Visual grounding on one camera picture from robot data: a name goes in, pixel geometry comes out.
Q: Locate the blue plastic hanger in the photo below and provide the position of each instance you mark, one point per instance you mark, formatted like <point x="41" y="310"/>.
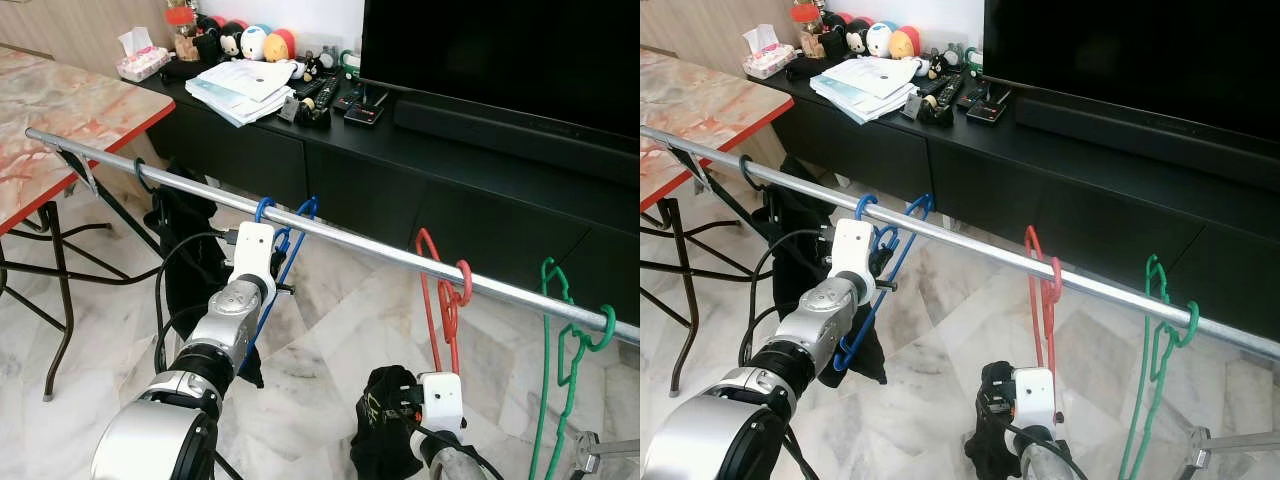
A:
<point x="862" y="203"/>
<point x="262" y="205"/>

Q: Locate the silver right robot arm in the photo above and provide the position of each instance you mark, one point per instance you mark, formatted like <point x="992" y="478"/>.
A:
<point x="1045" y="465"/>
<point x="455" y="465"/>

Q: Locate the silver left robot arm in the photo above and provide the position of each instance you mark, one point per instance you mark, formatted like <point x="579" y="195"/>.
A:
<point x="225" y="325"/>
<point x="815" y="320"/>

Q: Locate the red plastic hanger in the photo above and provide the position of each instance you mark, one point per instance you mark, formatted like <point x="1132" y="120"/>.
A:
<point x="467" y="283"/>
<point x="1056" y="285"/>

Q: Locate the dark teal plastic hanger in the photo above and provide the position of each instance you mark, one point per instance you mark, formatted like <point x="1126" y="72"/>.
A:
<point x="742" y="175"/>
<point x="137" y="178"/>

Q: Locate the green plastic hanger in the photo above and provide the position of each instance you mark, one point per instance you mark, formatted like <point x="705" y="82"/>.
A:
<point x="612" y="325"/>
<point x="1195" y="322"/>

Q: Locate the silver metal clothes rack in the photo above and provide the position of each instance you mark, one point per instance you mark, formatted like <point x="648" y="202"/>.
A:
<point x="350" y="241"/>
<point x="980" y="249"/>

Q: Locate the black television cabinet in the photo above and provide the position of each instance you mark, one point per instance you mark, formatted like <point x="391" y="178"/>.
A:
<point x="1050" y="200"/>
<point x="400" y="200"/>

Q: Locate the small black box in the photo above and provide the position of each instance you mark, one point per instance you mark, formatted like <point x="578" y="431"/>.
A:
<point x="365" y="112"/>
<point x="988" y="108"/>

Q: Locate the black remote control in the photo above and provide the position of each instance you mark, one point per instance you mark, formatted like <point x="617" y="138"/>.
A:
<point x="942" y="90"/>
<point x="320" y="93"/>

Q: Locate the white paper stack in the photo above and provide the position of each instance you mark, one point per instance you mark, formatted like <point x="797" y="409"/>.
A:
<point x="865" y="82"/>
<point x="245" y="85"/>

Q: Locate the small black white plush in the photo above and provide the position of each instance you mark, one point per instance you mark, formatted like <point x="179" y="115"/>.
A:
<point x="316" y="67"/>
<point x="941" y="64"/>

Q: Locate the black pouch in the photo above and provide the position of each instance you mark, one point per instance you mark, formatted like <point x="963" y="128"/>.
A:
<point x="182" y="72"/>
<point x="807" y="68"/>

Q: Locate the yellow red round plush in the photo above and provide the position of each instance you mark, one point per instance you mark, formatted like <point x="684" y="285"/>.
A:
<point x="905" y="43"/>
<point x="280" y="46"/>

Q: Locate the white blue round plush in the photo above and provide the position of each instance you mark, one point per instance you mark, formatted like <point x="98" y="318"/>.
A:
<point x="255" y="43"/>
<point x="880" y="40"/>

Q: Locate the black mouse plush toy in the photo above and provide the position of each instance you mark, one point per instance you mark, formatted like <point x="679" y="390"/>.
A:
<point x="232" y="42"/>
<point x="855" y="40"/>

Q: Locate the pink tissue box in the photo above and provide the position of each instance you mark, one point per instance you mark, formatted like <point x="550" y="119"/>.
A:
<point x="142" y="65"/>
<point x="768" y="62"/>

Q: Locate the pink marble table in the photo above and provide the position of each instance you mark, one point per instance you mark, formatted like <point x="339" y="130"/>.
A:
<point x="60" y="110"/>
<point x="700" y="110"/>

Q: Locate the black soundbar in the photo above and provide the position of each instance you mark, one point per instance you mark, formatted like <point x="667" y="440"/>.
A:
<point x="1130" y="135"/>
<point x="500" y="135"/>

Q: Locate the red lidded jar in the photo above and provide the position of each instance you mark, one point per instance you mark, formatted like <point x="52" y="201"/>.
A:
<point x="805" y="12"/>
<point x="180" y="15"/>

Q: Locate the black flat television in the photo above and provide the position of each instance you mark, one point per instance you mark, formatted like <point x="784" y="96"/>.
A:
<point x="500" y="50"/>
<point x="1130" y="50"/>

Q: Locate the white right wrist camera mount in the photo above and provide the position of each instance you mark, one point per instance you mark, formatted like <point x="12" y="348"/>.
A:
<point x="1035" y="398"/>
<point x="442" y="400"/>

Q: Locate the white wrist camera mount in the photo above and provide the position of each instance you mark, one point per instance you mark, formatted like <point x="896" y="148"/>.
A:
<point x="1035" y="398"/>
<point x="442" y="400"/>
<point x="252" y="250"/>
<point x="853" y="248"/>

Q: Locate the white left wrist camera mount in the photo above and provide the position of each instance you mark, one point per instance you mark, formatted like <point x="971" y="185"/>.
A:
<point x="252" y="250"/>
<point x="853" y="248"/>

